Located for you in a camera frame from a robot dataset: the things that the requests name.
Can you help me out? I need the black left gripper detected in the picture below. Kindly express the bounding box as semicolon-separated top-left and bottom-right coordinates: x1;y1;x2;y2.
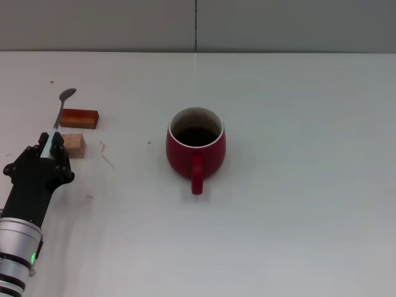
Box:
2;132;75;225

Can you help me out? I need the blue handled metal spoon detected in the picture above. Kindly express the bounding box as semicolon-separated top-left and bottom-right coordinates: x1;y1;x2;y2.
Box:
40;88;77;159

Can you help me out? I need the red ceramic cup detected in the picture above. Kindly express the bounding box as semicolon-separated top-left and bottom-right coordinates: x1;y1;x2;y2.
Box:
165;106;227;196

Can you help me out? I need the dark coffee liquid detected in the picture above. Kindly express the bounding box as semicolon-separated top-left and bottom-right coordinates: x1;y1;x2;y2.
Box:
171;126;221;147

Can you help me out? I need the reddish brown wooden block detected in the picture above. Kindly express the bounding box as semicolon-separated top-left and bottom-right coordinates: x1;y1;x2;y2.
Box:
59;108;100;129

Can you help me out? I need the light wooden block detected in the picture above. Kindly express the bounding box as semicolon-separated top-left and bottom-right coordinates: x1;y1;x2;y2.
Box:
60;133;87;159

